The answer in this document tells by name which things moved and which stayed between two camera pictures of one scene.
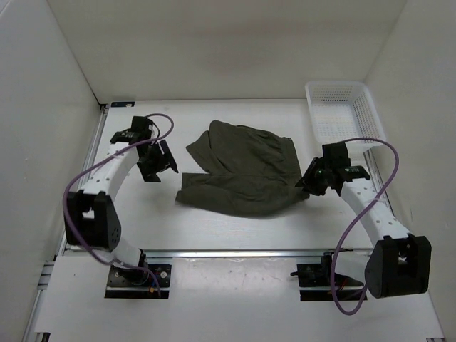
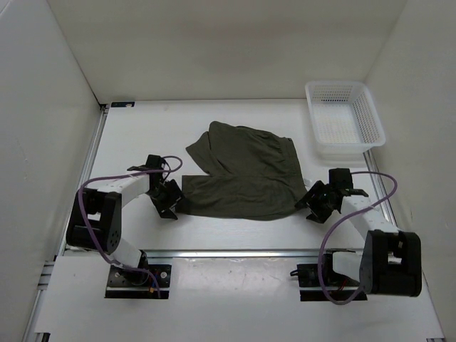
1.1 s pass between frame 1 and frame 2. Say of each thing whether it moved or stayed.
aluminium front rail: stayed
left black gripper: moved
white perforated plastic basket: stayed
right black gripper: moved
